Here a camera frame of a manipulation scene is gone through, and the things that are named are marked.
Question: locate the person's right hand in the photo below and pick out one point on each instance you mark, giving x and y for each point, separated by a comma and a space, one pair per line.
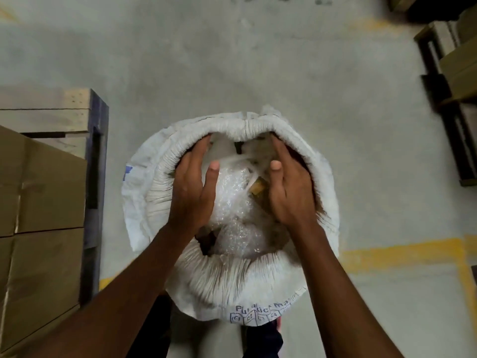
292, 197

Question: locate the person's right thumb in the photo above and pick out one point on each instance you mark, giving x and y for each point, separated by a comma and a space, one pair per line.
275, 178

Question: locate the clear bubble wrap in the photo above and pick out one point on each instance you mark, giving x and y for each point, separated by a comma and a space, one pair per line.
233, 206

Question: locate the dark wooden pallet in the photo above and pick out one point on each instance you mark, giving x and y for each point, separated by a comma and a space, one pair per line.
452, 119

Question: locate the person's right forearm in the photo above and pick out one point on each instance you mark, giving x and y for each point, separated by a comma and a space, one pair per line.
335, 294

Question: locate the small brown cardboard piece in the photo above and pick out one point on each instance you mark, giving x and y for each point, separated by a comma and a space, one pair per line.
258, 187

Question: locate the person's left thumb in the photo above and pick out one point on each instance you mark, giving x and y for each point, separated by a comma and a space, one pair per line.
212, 182

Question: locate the person's left hand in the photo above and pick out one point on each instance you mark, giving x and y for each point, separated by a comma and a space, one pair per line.
190, 193

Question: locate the person's left forearm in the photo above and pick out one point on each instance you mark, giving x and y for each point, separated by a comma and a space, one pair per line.
123, 294

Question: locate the wooden pallet with blue side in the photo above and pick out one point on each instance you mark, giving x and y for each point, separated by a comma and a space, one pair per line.
44, 108

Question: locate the white woven sack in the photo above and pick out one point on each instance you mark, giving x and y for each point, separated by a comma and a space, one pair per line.
223, 287

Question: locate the brown cardboard box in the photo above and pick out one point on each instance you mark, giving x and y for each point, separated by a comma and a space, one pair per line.
52, 190
404, 1
41, 279
460, 70
467, 24

